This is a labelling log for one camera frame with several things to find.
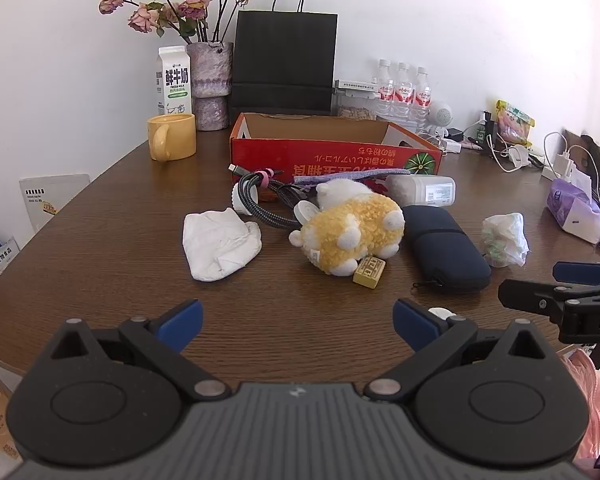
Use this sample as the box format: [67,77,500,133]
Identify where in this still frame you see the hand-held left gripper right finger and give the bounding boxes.
[364,298,548,403]

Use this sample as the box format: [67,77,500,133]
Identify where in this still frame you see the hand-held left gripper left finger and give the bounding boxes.
[50,299,231,403]

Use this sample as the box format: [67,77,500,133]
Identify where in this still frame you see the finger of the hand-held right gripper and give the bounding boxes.
[551,261,600,286]
[498,280,581,317]

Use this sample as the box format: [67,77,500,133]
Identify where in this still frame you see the clear plastic bag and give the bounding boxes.
[481,212,529,268]

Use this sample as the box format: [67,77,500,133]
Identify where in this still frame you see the small yellow box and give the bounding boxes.
[353,256,387,289]

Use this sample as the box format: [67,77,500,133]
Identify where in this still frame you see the navy zip pouch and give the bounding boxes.
[401,205,492,293]

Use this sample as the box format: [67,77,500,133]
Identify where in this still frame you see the white cloth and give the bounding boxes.
[182,207,262,282]

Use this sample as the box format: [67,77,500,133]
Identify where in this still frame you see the yellow plush toy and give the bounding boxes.
[288,179,406,277]

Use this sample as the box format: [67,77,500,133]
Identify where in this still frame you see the clear plastic jar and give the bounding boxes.
[384,175,457,207]

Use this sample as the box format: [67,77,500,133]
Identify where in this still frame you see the white ribbed lid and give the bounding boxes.
[231,181,259,217]

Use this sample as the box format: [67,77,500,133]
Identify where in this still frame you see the braided charging cable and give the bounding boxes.
[228,164,311,231]

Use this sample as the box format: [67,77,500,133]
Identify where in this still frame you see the purple knit pouch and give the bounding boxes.
[292,168,412,187]

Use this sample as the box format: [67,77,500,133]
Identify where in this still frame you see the red cardboard box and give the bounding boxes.
[228,112,443,187]

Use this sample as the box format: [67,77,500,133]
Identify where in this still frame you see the purple tissue pack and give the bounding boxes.
[546,178,600,245]

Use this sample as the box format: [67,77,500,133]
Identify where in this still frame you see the pink clothing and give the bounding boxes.
[567,350,600,461]

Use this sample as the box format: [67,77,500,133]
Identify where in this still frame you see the white plug charger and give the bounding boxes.
[541,130,588,182]

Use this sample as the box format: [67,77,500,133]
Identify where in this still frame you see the brown board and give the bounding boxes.
[564,130,600,196]

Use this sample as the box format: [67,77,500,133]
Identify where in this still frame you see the yellow green snack packet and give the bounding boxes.
[495,100,536,148]

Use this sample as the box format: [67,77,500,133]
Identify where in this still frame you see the black stand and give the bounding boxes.
[482,110,497,152]

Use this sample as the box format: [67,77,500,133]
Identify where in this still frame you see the white card box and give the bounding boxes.
[20,174,91,233]

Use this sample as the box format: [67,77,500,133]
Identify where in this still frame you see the white earphones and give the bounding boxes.
[419,129,448,153]

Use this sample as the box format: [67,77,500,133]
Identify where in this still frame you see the yellow mug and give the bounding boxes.
[147,113,197,162]

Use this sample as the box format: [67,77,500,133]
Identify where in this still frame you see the white robot speaker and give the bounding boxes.
[426,101,455,141]

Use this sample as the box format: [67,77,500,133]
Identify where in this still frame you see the clear seed container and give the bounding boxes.
[331,91,379,122]

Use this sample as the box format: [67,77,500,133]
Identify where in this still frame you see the white milk carton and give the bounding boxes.
[156,45,193,117]

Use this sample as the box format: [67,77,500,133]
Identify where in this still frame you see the flat white box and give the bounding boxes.
[334,80,381,101]

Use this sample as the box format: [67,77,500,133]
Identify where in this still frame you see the purple stone vase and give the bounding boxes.
[186,41,234,132]

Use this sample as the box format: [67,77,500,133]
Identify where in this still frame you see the black paper bag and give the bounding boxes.
[230,0,339,117]

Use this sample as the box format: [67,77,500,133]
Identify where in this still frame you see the white charging dock with cable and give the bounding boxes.
[485,134,532,172]

